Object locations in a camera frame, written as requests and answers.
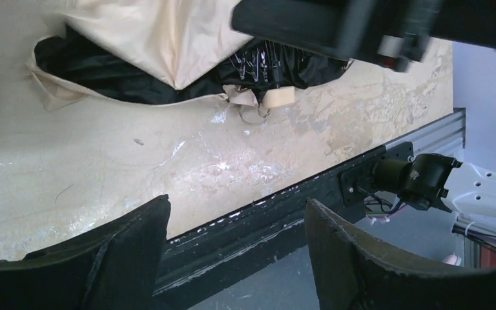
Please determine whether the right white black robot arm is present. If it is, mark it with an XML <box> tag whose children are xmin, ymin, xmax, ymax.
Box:
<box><xmin>231</xmin><ymin>1</ymin><xmax>496</xmax><ymax>218</ymax></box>

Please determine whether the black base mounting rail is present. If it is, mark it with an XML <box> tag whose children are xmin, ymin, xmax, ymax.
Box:
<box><xmin>150</xmin><ymin>142</ymin><xmax>413</xmax><ymax>309</ymax></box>

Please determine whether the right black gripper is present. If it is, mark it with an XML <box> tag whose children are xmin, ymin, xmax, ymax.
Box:
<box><xmin>231</xmin><ymin>0</ymin><xmax>444</xmax><ymax>72</ymax></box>

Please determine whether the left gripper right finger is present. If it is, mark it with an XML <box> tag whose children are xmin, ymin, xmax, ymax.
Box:
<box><xmin>305</xmin><ymin>198</ymin><xmax>496</xmax><ymax>309</ymax></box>

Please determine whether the beige umbrella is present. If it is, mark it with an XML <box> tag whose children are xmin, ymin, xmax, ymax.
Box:
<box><xmin>27</xmin><ymin>1</ymin><xmax>351</xmax><ymax>123</ymax></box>

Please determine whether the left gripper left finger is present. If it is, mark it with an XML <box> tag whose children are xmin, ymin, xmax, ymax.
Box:
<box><xmin>0</xmin><ymin>195</ymin><xmax>171</xmax><ymax>309</ymax></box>

